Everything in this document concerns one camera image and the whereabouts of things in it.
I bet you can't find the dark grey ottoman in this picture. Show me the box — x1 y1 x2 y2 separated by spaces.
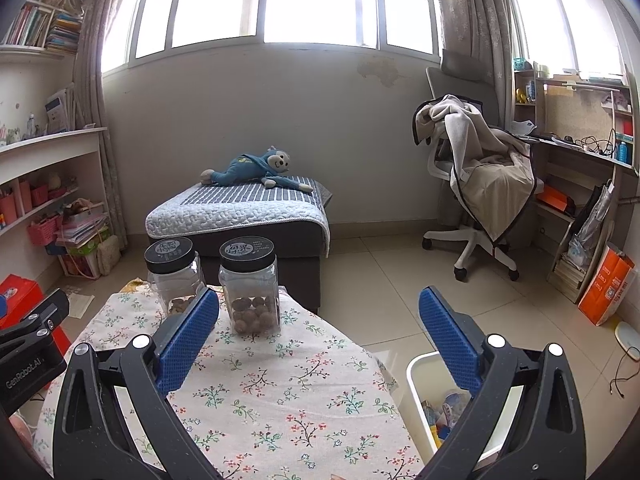
145 177 335 316

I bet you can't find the striped quilted cover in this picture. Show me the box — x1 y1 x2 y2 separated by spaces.
145 177 335 258

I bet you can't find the white bathroom scale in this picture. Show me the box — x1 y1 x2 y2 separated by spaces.
614 321 640 361

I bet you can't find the orange paper bag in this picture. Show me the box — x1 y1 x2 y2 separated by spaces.
578 243 638 327

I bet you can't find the beige blanket with dark trim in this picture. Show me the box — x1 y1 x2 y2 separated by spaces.
413 94 538 258

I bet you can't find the white blue desk calendar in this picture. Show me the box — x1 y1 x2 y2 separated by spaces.
44 89 76 133

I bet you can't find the low white shelf unit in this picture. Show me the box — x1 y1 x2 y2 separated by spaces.
0 127 111 281

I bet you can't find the wide bay window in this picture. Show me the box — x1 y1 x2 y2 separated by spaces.
100 0 443 78

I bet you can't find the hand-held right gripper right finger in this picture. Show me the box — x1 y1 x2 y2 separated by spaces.
419 287 587 480

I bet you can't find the pink storage basket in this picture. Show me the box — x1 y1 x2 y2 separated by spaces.
27 220 61 246

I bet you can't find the person's left hand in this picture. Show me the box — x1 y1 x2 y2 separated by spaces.
10 409 41 456

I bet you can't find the red gift box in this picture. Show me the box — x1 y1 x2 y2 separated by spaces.
0 274 71 361

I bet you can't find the cream plastic waste bin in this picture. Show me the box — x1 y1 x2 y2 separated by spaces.
406 351 511 466

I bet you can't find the blue plush monkey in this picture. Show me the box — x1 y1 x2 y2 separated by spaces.
200 146 315 196

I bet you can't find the white wall bookshelf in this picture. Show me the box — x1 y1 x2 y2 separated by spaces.
0 0 96 58

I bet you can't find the plastic jar of pale nuts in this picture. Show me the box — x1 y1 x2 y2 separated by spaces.
144 238 207 317

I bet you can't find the white paper sheet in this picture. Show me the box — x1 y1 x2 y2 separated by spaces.
65 292 96 318

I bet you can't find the stack of books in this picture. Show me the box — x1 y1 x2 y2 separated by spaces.
552 255 588 291

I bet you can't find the beige patterned curtain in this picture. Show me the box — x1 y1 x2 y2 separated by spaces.
435 0 516 131
72 0 151 251

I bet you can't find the wooden corner desk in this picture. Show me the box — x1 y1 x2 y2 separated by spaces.
511 62 640 303

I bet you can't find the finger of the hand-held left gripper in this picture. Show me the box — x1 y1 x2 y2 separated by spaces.
0 287 71 356

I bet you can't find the grey office chair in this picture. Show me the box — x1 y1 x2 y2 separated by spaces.
421 66 538 282

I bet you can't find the white tote bag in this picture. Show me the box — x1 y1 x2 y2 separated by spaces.
57 232 123 278

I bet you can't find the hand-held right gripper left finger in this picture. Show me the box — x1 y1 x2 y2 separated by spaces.
52 287 221 480

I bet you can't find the silver plastic bag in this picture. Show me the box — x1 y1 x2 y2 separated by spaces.
567 180 616 266

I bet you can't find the floral tablecloth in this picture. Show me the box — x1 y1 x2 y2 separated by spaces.
32 285 426 480

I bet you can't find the plastic jar of brown nuts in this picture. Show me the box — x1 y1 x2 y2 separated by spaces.
218 240 282 335

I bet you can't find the black cable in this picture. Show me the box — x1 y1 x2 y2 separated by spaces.
609 345 640 393

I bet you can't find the narrow side window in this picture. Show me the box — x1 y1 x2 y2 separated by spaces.
505 0 626 78

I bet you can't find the pile of papers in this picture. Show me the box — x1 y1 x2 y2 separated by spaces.
56 210 108 248

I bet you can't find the orange box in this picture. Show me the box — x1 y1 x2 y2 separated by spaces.
542 185 576 216

